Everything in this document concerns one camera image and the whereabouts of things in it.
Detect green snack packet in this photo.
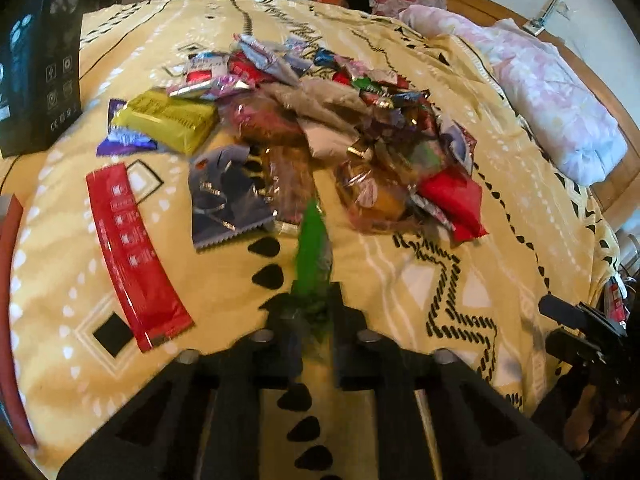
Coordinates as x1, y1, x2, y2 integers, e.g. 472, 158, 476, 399
292, 198, 333, 304

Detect grey blue foil packet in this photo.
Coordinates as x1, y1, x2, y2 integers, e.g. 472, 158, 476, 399
188, 144, 274, 252

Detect long red stick packet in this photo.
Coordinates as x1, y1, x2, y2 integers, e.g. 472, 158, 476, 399
86, 164, 194, 352

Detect red shiny snack bag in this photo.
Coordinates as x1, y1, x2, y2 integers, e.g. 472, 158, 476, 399
418, 166, 488, 244

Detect yellow snack packet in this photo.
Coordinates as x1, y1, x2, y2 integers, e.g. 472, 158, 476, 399
112, 90, 220, 156

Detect purple snack packet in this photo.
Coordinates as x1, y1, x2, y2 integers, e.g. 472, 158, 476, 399
96, 99, 157, 157

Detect pink floral quilt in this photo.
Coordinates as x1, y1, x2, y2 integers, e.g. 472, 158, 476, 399
400, 4, 627, 186

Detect red and orange snack box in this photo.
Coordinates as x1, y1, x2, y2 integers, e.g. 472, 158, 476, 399
0, 194, 38, 448

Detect black and blue box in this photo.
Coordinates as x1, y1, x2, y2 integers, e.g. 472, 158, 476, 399
1, 0, 84, 157

